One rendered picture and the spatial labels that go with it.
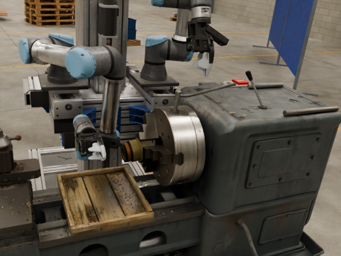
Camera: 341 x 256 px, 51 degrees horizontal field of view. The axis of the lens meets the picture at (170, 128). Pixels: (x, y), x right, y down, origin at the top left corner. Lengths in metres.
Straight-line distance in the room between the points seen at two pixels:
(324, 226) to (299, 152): 1.66
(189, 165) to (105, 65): 0.50
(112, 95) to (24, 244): 0.69
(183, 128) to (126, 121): 0.74
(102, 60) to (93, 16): 0.62
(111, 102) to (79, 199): 0.43
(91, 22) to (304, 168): 1.29
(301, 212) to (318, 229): 1.32
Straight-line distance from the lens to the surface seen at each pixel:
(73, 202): 1.44
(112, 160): 2.23
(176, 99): 1.33
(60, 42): 1.82
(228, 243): 1.62
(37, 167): 1.41
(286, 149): 1.49
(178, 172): 1.33
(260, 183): 1.50
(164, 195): 1.57
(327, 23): 13.33
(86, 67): 1.39
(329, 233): 3.10
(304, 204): 1.77
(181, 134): 1.30
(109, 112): 1.59
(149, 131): 1.41
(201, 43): 1.37
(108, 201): 1.44
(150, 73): 1.97
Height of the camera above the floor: 1.73
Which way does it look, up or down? 24 degrees down
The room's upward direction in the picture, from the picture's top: 6 degrees clockwise
